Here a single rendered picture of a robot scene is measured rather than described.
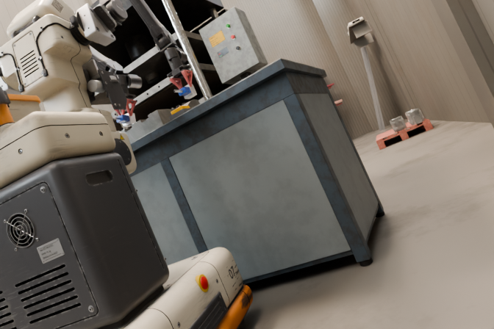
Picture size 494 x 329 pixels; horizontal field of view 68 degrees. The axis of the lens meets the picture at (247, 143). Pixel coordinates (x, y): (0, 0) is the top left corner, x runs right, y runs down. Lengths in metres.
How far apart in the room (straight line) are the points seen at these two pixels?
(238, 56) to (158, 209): 1.17
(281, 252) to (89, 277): 0.81
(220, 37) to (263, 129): 1.22
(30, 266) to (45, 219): 0.13
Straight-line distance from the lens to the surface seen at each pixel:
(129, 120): 1.80
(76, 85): 1.44
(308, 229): 1.44
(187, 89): 1.72
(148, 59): 2.80
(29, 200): 0.99
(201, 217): 1.63
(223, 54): 2.50
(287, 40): 11.52
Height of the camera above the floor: 0.49
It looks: 3 degrees up
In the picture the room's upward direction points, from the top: 24 degrees counter-clockwise
